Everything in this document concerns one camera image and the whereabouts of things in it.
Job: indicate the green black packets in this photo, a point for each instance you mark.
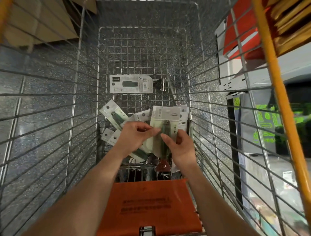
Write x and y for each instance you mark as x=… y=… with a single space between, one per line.
x=272 y=121

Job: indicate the person's right hand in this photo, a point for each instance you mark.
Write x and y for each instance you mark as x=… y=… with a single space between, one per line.
x=183 y=150

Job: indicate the grey carded item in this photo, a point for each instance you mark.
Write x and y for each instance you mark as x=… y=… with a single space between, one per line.
x=129 y=83

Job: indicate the red packets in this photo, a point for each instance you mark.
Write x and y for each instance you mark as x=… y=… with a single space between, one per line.
x=240 y=29

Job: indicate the black headed green peeler packet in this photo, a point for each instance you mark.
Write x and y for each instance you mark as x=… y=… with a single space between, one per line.
x=167 y=114

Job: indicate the person's left hand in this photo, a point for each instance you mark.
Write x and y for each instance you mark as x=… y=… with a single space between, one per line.
x=131 y=141

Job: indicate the small open cardboard box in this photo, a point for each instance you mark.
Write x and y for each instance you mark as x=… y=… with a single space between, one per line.
x=86 y=5

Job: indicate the person's left forearm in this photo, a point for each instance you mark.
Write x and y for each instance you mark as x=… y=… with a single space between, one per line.
x=77 y=204

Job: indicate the pile of packaged kitchen tools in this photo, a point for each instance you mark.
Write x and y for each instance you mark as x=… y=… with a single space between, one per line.
x=112 y=114

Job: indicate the orange cart seat flap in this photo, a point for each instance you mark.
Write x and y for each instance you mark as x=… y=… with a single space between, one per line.
x=148 y=206

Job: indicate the person's right forearm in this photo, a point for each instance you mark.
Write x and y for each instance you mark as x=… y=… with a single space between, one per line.
x=218 y=206

